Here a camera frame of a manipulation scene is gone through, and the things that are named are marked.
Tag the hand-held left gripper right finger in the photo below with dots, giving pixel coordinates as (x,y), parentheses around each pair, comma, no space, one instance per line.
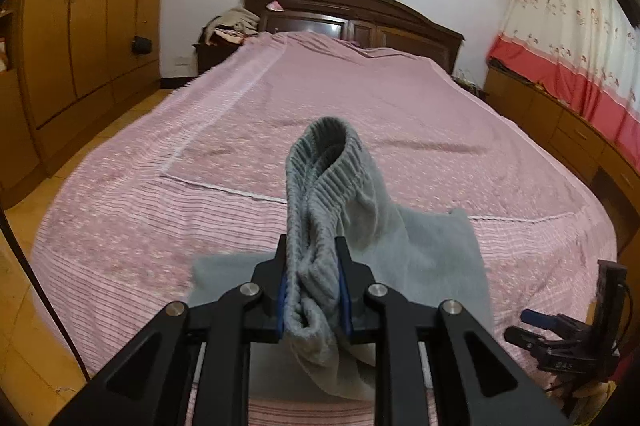
(344,301)

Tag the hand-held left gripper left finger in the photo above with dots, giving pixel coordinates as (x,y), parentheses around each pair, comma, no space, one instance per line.
(282,306)

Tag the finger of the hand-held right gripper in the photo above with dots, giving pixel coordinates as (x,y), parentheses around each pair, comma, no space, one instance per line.
(535,318)
(522,338)

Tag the grey fleece pants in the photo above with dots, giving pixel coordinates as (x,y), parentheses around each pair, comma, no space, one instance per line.
(325,206)

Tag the bed with pink cover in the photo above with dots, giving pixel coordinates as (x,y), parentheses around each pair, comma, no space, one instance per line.
(350,106)

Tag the low wooden cabinet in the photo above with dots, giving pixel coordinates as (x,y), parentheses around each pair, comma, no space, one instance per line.
(550,116)

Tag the dark wooden nightstand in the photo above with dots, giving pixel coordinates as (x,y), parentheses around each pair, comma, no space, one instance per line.
(212,58)

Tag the pile of clothes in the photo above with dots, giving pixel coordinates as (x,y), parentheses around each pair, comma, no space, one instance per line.
(240,23)

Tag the dark wooden headboard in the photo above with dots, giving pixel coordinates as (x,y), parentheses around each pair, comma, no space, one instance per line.
(380,13)

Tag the small black box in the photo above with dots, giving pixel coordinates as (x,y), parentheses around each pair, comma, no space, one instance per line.
(141,45)

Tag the small pink item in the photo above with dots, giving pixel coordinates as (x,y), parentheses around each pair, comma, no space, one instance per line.
(275,6)

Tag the cream and red curtain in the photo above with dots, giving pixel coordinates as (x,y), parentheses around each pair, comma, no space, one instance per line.
(565,16)

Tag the wooden wardrobe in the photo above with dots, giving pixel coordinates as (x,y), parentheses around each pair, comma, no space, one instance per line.
(90,6)

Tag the white wall socket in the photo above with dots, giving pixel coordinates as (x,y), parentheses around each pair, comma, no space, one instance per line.
(182,62)

